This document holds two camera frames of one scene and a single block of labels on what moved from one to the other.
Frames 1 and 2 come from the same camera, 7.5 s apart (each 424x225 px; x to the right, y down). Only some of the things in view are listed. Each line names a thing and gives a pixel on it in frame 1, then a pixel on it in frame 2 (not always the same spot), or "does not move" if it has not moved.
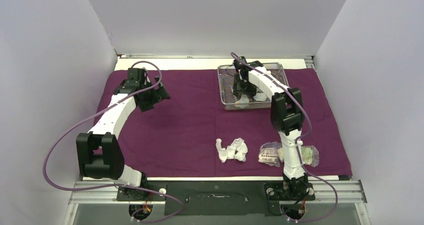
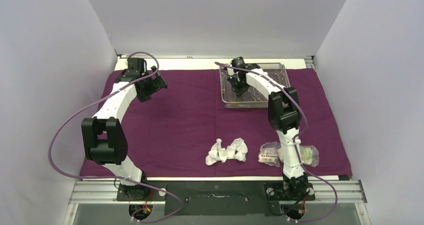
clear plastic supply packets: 268,153 does not move
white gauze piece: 237,150 does not move
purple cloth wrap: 188,135 does not move
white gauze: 244,101 to 217,153
